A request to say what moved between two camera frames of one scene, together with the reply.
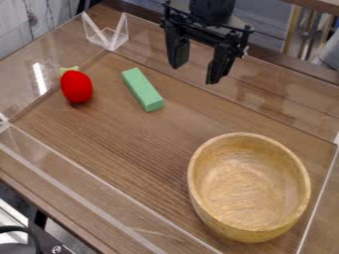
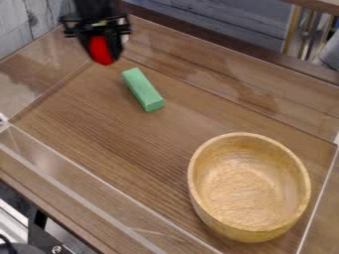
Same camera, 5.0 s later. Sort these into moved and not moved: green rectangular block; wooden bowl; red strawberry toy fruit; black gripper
Moved: black gripper; red strawberry toy fruit
Not moved: wooden bowl; green rectangular block
